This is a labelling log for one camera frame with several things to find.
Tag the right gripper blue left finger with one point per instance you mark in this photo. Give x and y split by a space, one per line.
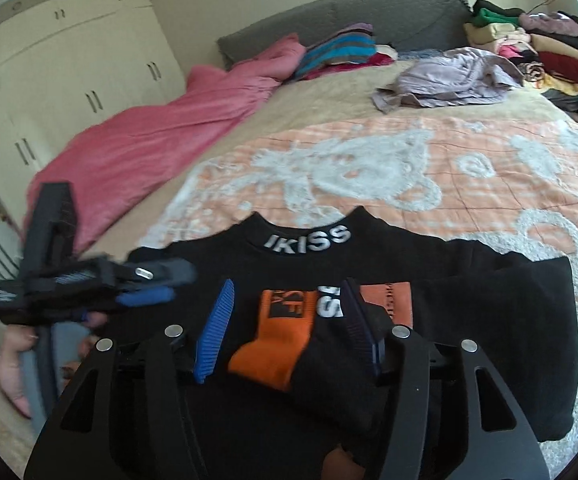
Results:
213 333

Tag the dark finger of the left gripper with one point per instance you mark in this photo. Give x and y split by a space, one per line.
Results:
174 271

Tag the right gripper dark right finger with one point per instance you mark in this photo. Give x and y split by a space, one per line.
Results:
368 348

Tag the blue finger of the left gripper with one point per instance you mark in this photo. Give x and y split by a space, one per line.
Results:
146 297

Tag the black IKISS sweater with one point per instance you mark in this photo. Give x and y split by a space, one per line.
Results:
306 377

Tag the striped folded clothes stack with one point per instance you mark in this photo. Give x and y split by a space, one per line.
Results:
347 49

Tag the pile of folded clothes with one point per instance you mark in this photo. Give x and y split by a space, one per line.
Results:
543 46

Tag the left hand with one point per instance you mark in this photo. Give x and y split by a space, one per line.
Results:
19 339

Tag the pink blanket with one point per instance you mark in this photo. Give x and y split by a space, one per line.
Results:
114 165

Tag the cream wardrobe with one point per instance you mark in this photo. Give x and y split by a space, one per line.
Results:
66 65

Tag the orange white bear quilt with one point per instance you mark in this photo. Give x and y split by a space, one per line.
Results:
510 183

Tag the beige bed sheet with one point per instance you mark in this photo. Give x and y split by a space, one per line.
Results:
333 98

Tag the lilac crumpled garment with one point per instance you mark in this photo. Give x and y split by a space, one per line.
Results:
464 76

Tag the grey quilted headboard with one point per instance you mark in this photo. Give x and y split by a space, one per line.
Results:
405 25

